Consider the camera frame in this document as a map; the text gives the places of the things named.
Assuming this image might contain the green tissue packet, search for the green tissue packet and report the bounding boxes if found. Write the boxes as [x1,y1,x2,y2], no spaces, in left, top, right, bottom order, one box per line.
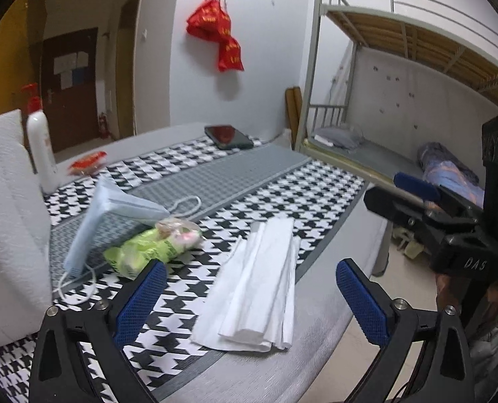
[103,217,203,280]

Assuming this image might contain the wooden wardrobe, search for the wooden wardrobe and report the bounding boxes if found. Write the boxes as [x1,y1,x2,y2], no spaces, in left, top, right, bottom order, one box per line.
[0,0,47,114]

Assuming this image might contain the person's right hand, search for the person's right hand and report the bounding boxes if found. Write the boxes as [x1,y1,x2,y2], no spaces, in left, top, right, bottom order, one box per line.
[436,274,459,312]

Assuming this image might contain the houndstooth table runner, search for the houndstooth table runner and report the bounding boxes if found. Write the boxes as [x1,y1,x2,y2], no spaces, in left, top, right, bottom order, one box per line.
[45,136,364,390]

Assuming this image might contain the metal bunk bed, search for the metal bunk bed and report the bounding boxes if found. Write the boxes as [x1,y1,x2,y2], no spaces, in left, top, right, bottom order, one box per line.
[295,0,498,205]

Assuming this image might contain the white pump bottle red cap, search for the white pump bottle red cap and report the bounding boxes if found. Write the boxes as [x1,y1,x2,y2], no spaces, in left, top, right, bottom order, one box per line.
[21,83,60,194]

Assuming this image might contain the black smartphone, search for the black smartphone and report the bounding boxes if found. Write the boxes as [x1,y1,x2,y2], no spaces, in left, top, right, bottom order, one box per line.
[204,125,254,150]

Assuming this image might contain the red fire extinguisher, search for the red fire extinguisher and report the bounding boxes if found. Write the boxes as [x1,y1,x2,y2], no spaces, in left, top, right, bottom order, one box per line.
[98,113,110,139]

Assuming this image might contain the white styrofoam box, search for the white styrofoam box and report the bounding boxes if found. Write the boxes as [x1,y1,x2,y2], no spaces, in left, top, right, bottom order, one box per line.
[0,110,52,347]

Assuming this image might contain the red hanging bags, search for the red hanging bags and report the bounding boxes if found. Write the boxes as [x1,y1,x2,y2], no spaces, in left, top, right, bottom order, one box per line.
[186,0,244,73]

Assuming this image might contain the dark brown entrance door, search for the dark brown entrance door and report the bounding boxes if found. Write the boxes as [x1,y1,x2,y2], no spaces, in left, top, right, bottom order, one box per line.
[40,27,99,153]

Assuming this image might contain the red snack packet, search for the red snack packet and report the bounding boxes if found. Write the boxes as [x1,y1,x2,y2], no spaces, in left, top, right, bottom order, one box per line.
[68,151,107,176]

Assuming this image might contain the blue face mask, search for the blue face mask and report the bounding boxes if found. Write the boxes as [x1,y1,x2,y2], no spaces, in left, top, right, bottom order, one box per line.
[58,174,203,305]

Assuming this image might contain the white cloth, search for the white cloth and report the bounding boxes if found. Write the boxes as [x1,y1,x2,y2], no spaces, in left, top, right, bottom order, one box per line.
[191,217,301,353]

